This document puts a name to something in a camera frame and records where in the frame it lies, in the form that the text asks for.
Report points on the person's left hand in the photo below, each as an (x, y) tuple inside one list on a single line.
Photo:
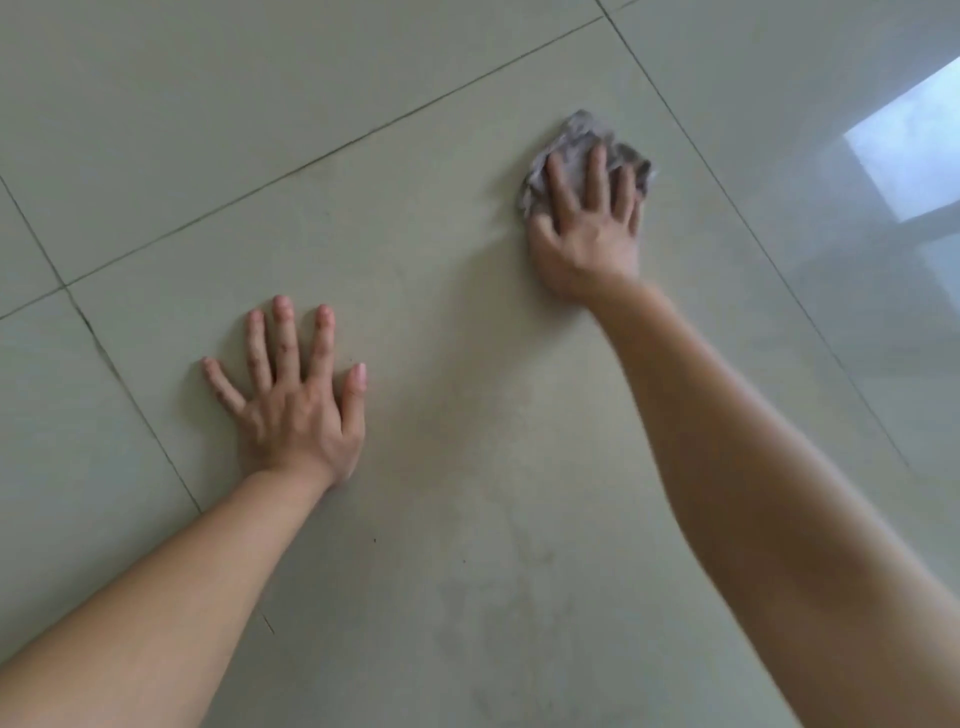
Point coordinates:
[(296, 420)]

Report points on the grey rag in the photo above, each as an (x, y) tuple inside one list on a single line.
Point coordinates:
[(577, 142)]

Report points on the person's right hand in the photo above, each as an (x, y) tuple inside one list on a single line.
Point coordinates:
[(592, 240)]

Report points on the person's left forearm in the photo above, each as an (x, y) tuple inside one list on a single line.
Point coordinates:
[(150, 607)]

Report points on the person's right forearm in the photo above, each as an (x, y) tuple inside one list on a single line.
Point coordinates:
[(765, 480)]

